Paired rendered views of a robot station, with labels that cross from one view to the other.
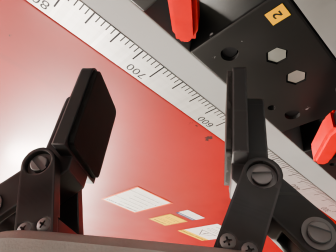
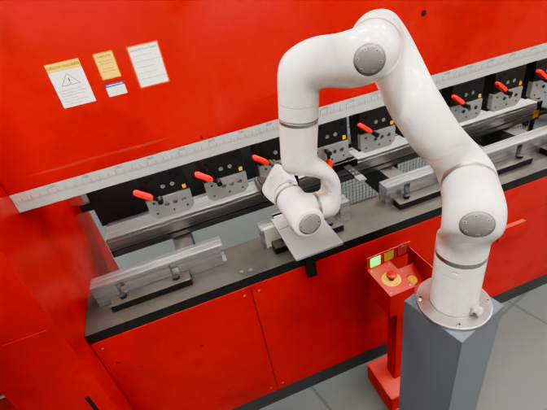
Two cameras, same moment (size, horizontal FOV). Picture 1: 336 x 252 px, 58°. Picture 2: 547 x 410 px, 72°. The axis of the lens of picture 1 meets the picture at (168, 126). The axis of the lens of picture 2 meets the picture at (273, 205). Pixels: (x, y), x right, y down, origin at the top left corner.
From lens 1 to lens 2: 1.21 m
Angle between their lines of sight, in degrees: 90
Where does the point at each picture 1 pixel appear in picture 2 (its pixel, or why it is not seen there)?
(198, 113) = (216, 140)
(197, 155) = (190, 128)
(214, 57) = (236, 153)
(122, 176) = (182, 80)
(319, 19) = (236, 175)
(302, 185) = (151, 161)
